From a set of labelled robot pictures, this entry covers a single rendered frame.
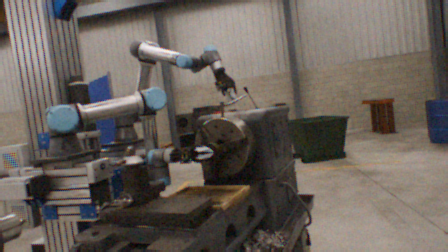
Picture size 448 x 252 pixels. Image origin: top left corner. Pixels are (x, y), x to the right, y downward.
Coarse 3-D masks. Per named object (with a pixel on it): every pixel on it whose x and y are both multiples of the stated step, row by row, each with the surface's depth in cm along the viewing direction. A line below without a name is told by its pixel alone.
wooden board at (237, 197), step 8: (176, 192) 149; (200, 192) 150; (208, 192) 148; (232, 192) 142; (240, 192) 134; (248, 192) 143; (224, 200) 131; (232, 200) 126; (240, 200) 133; (216, 208) 119; (224, 208) 119; (232, 208) 126
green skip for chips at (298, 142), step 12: (300, 120) 710; (312, 120) 711; (324, 120) 580; (336, 120) 585; (300, 132) 611; (312, 132) 587; (324, 132) 589; (336, 132) 591; (300, 144) 634; (312, 144) 593; (324, 144) 596; (336, 144) 598; (300, 156) 675; (312, 156) 600; (324, 156) 608; (336, 156) 610
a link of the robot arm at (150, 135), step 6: (144, 114) 161; (150, 114) 162; (156, 114) 166; (144, 120) 163; (150, 120) 163; (144, 126) 163; (150, 126) 163; (144, 132) 164; (150, 132) 163; (156, 132) 166; (144, 138) 164; (150, 138) 163; (156, 138) 165; (150, 144) 163; (156, 144) 165; (150, 150) 163; (150, 168) 164; (150, 174) 162
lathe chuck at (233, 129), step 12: (216, 120) 158; (228, 120) 155; (216, 132) 159; (228, 132) 156; (240, 132) 153; (252, 144) 158; (228, 156) 158; (240, 156) 155; (252, 156) 161; (204, 168) 165; (228, 168) 159; (240, 168) 155
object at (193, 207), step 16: (112, 208) 114; (128, 208) 108; (144, 208) 105; (160, 208) 103; (176, 208) 101; (192, 208) 98; (208, 208) 106; (160, 224) 100; (176, 224) 97; (192, 224) 96
